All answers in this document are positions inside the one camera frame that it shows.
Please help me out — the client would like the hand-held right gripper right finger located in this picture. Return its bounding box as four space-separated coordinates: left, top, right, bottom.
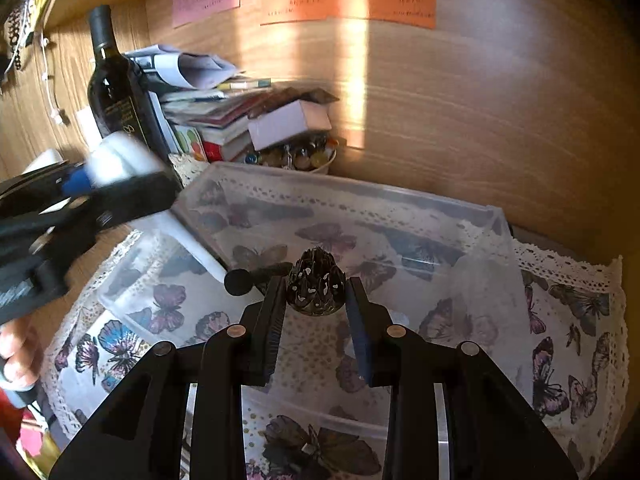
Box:
344 276 580 480

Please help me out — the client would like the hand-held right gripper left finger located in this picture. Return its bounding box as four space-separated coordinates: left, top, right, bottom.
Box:
49 276 287 480

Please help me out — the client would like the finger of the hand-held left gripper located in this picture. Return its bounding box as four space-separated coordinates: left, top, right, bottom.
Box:
0 159 86 200
70 170 182 241

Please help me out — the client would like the white plastic bottle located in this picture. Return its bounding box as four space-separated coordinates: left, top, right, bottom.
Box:
84 131 163 192

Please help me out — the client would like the black pinecone-shaped ornament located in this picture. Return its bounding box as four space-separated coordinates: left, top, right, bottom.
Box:
286 247 347 317

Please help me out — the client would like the clear plastic storage box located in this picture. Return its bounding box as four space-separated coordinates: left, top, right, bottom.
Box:
172 161 532 391

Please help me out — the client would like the person's left hand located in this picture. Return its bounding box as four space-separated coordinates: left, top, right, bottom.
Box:
0 317 43 391

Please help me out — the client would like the black round-tipped stick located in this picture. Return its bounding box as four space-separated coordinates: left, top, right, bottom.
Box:
224 262 294 296

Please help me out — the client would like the dark glass wine bottle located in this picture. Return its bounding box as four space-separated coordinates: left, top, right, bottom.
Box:
87 4 183 191

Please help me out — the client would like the stack of books and papers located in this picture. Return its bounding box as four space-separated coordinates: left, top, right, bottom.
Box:
121 44 341 165

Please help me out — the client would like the bowl of colourful trinkets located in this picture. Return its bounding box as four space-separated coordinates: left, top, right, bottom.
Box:
244 133 342 177

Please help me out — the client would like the small pink cardboard box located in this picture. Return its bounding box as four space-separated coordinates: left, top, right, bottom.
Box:
247 99 333 151

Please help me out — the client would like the red cloth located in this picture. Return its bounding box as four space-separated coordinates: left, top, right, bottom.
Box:
0 392 56 480

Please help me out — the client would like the butterfly print lace tablecloth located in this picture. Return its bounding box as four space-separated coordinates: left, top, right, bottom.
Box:
39 152 628 480

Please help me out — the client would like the orange paper note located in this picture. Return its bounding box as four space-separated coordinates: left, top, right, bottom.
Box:
259 0 437 30

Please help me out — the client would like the white hanging cable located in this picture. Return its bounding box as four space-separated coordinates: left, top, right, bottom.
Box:
39 35 69 127

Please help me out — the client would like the black and white bead string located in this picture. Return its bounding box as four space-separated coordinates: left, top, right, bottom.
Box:
4 0 33 73

